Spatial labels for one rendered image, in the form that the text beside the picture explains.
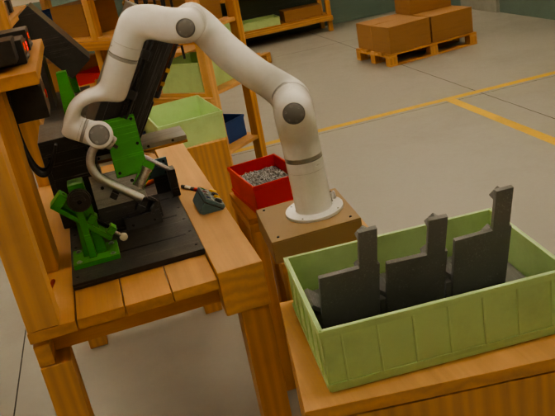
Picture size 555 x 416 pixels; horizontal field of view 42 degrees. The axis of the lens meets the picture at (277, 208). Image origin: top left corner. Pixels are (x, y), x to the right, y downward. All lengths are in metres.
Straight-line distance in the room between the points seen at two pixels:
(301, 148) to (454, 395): 0.88
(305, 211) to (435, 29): 6.64
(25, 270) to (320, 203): 0.90
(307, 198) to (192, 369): 1.37
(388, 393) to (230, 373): 1.66
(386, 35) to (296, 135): 6.38
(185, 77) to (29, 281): 3.55
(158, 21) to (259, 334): 0.98
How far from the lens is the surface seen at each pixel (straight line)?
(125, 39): 2.18
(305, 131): 2.16
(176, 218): 2.61
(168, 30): 2.10
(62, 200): 2.36
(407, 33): 8.58
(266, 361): 2.32
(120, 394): 3.39
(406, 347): 1.73
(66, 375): 2.23
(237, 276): 2.15
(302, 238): 2.21
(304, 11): 11.58
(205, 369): 3.37
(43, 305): 2.12
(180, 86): 5.51
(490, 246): 1.85
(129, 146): 2.63
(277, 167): 2.96
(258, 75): 2.17
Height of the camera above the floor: 1.83
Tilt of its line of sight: 22 degrees down
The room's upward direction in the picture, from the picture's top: 11 degrees counter-clockwise
